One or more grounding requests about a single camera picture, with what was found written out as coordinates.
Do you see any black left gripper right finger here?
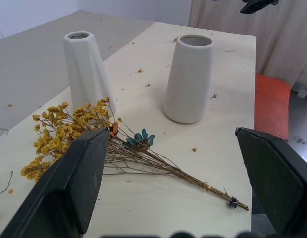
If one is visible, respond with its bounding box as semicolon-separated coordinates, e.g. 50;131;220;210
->
234;126;307;235

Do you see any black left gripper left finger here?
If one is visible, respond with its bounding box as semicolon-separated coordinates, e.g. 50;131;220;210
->
0;127;112;238

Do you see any white twisted ceramic vase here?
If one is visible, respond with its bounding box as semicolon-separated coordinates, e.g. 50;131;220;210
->
62;30;117;119

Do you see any white smooth conical vase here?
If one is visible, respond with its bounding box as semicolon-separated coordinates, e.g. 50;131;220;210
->
163;34;215;124

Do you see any dried yellow flower bouquet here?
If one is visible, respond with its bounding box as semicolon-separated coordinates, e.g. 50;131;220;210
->
20;97;250;212

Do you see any orange cushioned chair seat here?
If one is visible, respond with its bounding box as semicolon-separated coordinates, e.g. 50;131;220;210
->
253;73;292;142

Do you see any beige curtain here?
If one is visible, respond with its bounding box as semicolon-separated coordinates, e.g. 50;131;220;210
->
187;0;307;99

